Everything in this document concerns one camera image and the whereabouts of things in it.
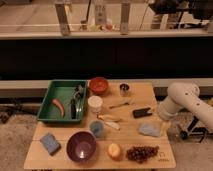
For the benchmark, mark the light blue towel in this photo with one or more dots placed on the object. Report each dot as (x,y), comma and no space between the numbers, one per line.
(152,129)

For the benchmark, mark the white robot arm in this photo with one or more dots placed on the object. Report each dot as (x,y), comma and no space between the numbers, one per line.
(185,95)

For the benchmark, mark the blue cup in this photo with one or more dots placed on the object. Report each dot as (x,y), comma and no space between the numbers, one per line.
(97,128)

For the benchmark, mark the black handled utensil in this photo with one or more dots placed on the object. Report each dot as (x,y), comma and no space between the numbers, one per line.
(73,108)

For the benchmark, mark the red chili pepper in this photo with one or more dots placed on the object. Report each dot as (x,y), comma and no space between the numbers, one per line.
(59,106)

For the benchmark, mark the bunch of red grapes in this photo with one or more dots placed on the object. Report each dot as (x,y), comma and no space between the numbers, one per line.
(141,154)

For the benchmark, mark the black wheeled stand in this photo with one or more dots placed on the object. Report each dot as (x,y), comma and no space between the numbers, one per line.
(193,130)

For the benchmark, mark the blue sponge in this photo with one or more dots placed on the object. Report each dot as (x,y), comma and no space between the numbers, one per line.
(50,143)

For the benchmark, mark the red bowl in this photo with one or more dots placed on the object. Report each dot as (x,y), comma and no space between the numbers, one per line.
(98,85)

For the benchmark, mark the green plastic tray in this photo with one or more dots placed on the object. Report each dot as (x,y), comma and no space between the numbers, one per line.
(63,91)

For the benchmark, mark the white round container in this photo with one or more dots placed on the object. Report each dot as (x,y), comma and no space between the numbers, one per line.
(95,103)

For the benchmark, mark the silver spoon in tray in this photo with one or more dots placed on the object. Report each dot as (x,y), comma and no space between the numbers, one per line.
(78,92)

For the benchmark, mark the purple bowl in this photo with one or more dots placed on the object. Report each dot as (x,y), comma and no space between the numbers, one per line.
(81,146)

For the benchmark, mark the black rectangular phone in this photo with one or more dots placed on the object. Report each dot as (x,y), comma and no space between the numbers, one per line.
(143,112)

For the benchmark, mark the orange fruit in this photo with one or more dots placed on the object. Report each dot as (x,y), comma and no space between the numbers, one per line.
(114,151)

